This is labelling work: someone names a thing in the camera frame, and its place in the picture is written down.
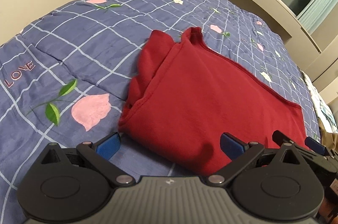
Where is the beige wardrobe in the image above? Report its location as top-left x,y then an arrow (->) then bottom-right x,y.
301,29 -> 338,99

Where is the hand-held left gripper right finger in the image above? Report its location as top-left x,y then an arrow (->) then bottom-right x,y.
207,132 -> 313,187

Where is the dark red sweater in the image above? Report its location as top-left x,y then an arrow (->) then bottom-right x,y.
117,27 -> 311,177

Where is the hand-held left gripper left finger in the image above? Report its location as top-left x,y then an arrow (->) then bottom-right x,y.
29,132 -> 135,187

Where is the blue checked floral quilt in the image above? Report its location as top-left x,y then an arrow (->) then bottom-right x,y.
0,0 -> 322,198

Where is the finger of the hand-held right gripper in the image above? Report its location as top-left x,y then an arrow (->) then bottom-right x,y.
304,136 -> 327,156
272,130 -> 318,159

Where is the light blue cloth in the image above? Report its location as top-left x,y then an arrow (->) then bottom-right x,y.
303,72 -> 332,122

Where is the brown garment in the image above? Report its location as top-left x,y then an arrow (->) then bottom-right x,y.
318,118 -> 338,146

